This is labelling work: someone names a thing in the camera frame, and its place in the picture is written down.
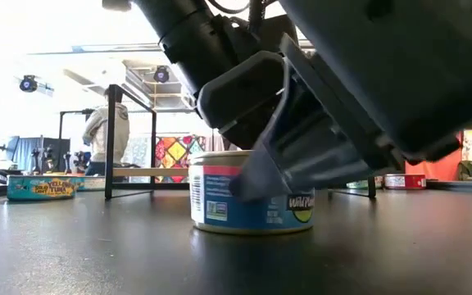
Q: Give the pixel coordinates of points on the orange cloth partition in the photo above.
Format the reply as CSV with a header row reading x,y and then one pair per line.
x,y
437,168

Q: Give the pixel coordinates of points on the dark green bag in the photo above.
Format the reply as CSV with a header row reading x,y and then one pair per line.
x,y
470,170

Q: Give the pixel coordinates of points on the person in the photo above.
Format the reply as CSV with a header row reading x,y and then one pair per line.
x,y
105,127

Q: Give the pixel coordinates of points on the black background rig frame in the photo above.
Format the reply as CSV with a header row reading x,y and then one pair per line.
x,y
72,111

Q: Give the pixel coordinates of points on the colourful patchwork quilt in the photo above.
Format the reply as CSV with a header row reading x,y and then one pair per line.
x,y
176,151

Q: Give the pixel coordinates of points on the teal yellowfin tuna can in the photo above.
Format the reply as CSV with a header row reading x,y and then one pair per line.
x,y
43,188

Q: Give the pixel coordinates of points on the wooden shelf black metal frame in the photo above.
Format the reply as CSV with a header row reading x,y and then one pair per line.
x,y
111,143

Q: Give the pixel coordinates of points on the dark round ceiling device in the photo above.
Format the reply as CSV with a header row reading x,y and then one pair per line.
x,y
27,84
161,74

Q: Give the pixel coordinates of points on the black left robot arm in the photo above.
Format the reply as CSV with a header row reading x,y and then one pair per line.
x,y
187,37

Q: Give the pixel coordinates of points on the silver-lid can red label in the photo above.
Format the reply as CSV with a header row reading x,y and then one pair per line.
x,y
414,182

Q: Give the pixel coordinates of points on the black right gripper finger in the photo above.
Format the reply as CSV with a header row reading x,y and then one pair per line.
x,y
269,180

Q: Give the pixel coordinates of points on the blue grey curtain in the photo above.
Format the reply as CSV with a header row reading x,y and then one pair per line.
x,y
23,151

